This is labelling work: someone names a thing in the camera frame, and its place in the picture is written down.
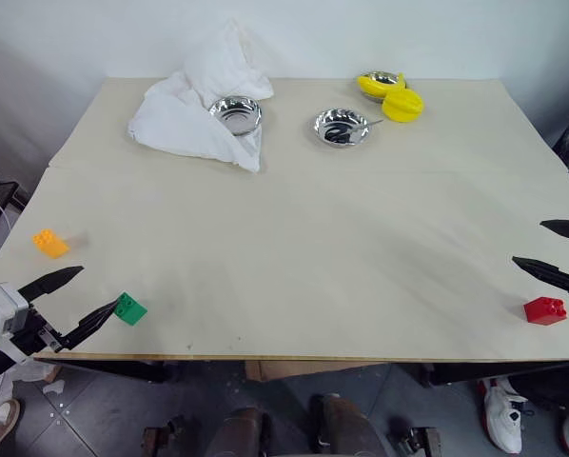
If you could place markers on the red toy brick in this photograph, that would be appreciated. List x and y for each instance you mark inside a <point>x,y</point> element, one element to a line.
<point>543,311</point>

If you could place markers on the white crumpled cloth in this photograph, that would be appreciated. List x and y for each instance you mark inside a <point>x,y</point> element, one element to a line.
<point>180,119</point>

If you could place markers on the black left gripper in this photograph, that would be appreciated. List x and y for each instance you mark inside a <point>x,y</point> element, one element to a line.
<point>30,333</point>

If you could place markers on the brown shoe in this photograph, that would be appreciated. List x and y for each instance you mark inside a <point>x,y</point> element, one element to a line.
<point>1,423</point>

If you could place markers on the orange toy brick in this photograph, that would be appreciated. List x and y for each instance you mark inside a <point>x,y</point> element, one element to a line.
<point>52,244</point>

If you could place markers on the dark rounded brown shape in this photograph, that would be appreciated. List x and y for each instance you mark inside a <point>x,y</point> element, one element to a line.
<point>244,431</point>
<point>348,426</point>

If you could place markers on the green toy brick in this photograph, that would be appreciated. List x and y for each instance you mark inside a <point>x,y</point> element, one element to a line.
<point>131,310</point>

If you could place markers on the black trouser leg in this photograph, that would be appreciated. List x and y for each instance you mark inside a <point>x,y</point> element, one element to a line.
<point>551,392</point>

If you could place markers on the shiny steel bowl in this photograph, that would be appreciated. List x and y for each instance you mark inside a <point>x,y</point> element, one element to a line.
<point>340,128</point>
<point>384,77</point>
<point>236,114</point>

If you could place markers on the dark metal foot bracket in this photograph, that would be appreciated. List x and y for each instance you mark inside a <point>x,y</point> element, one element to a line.
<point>415,440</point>
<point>163,435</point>

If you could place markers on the small metal spoon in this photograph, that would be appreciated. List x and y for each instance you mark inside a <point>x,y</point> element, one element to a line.
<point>367,125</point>

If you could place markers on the cardboard box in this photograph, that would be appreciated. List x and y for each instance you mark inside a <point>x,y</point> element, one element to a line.
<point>313,369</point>

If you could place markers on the black table frame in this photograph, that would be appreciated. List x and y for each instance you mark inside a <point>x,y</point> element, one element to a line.
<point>103,369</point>

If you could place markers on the yellow plastic star fruit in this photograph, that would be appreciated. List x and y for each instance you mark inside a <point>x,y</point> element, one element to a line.
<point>402,105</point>

